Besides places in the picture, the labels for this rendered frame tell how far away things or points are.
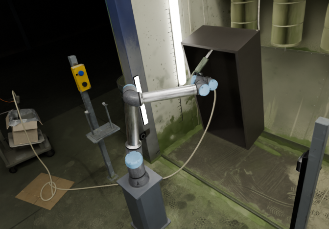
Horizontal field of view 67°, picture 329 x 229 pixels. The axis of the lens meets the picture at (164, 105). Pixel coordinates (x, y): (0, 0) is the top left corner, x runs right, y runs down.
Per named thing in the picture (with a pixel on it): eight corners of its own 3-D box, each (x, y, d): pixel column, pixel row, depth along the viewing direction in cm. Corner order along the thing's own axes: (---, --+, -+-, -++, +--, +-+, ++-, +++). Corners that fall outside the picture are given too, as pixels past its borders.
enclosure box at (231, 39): (220, 112, 320) (202, 24, 248) (264, 129, 280) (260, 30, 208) (203, 130, 305) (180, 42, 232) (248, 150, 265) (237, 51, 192)
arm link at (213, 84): (209, 79, 203) (220, 80, 206) (203, 76, 215) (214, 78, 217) (206, 89, 206) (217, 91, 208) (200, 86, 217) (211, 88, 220)
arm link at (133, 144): (126, 165, 228) (119, 90, 192) (126, 152, 243) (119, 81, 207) (143, 163, 230) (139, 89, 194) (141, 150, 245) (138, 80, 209)
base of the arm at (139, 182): (137, 191, 215) (134, 183, 210) (124, 180, 227) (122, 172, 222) (153, 178, 225) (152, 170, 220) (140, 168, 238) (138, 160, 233)
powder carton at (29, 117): (6, 131, 375) (4, 106, 361) (38, 127, 398) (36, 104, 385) (9, 148, 334) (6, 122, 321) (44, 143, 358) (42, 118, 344)
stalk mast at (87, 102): (113, 174, 327) (73, 54, 245) (115, 176, 323) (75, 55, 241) (109, 176, 324) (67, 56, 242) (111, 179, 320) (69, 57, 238)
